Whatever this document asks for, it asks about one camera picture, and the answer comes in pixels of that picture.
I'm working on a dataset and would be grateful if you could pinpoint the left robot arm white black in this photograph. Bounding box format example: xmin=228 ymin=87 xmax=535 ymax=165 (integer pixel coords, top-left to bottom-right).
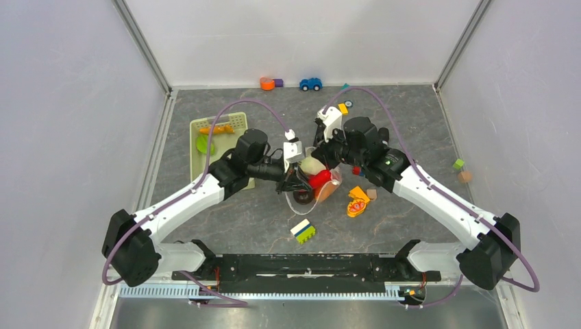
xmin=102 ymin=129 xmax=311 ymax=287

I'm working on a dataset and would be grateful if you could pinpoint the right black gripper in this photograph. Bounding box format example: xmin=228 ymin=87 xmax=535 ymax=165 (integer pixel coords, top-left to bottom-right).
xmin=310 ymin=125 xmax=366 ymax=171

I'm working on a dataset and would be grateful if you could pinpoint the white green toy brick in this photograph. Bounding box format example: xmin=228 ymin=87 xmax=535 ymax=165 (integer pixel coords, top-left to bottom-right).
xmin=290 ymin=219 xmax=317 ymax=245

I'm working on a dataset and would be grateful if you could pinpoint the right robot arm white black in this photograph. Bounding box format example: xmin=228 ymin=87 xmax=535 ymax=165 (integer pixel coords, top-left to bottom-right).
xmin=312 ymin=117 xmax=521 ymax=290

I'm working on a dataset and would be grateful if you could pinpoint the white toy radish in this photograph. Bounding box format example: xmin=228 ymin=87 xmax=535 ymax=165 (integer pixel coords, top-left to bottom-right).
xmin=299 ymin=156 xmax=326 ymax=175

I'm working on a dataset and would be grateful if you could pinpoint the small pink wooden cube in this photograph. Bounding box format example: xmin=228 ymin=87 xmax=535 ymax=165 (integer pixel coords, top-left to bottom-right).
xmin=366 ymin=188 xmax=378 ymax=201

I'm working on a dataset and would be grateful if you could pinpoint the orange red toy mango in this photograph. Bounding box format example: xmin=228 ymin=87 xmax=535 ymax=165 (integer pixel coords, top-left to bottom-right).
xmin=314 ymin=180 xmax=341 ymax=202

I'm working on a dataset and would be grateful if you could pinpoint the red blue toy block house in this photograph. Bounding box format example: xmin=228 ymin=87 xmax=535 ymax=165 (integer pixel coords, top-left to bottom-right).
xmin=352 ymin=166 xmax=365 ymax=177

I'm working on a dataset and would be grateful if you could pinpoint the small green cube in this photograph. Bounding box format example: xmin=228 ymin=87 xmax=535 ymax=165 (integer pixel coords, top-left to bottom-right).
xmin=453 ymin=158 xmax=465 ymax=170

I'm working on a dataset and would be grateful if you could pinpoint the orange toy food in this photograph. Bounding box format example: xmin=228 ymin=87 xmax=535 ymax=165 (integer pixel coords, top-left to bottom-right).
xmin=198 ymin=124 xmax=235 ymax=135

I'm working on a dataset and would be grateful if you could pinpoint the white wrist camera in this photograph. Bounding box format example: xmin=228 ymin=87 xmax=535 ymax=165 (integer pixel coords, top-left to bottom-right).
xmin=314 ymin=106 xmax=343 ymax=147
xmin=282 ymin=129 xmax=305 ymax=171

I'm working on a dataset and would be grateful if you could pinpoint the clear dotted zip bag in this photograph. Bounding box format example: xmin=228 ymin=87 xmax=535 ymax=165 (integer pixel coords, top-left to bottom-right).
xmin=284 ymin=147 xmax=343 ymax=215

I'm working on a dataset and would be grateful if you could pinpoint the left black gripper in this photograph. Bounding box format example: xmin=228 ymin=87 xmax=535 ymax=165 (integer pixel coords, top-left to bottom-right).
xmin=247 ymin=157 xmax=311 ymax=194

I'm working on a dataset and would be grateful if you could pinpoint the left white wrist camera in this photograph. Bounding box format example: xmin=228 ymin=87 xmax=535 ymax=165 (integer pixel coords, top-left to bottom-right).
xmin=282 ymin=129 xmax=305 ymax=171

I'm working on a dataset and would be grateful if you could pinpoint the bright green toy leaf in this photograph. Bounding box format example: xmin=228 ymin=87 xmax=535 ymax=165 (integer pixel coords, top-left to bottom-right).
xmin=195 ymin=134 xmax=216 ymax=155

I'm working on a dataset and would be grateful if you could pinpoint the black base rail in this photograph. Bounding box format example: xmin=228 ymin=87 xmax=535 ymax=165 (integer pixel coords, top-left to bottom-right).
xmin=191 ymin=254 xmax=441 ymax=293

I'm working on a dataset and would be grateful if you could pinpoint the orange yellow toy piece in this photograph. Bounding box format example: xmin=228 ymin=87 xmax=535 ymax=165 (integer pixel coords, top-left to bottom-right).
xmin=347 ymin=186 xmax=371 ymax=218

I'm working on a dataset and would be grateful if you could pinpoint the small tan wooden cube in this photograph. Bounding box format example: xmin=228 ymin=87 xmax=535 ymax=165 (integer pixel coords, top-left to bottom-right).
xmin=458 ymin=171 xmax=473 ymax=184

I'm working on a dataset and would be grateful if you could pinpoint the yellow toy brick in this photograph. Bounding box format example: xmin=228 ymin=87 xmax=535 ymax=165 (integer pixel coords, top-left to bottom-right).
xmin=338 ymin=103 xmax=349 ymax=115

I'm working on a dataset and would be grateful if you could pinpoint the red toy chili pepper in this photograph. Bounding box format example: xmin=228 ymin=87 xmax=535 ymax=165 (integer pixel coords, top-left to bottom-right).
xmin=308 ymin=169 xmax=332 ymax=189

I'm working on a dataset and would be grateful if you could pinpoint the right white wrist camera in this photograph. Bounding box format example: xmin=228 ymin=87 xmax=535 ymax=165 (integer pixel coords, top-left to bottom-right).
xmin=314 ymin=106 xmax=343 ymax=147

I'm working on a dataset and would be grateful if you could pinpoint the dark purple toy fruit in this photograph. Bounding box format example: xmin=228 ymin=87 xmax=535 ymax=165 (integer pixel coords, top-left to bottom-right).
xmin=292 ymin=191 xmax=314 ymax=205

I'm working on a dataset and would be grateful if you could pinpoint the blue toy car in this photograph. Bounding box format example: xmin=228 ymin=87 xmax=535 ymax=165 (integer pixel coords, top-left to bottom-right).
xmin=299 ymin=77 xmax=323 ymax=91

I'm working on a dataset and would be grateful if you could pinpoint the pale green plastic basket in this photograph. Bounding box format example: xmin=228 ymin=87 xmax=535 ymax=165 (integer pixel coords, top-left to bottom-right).
xmin=189 ymin=112 xmax=249 ymax=181

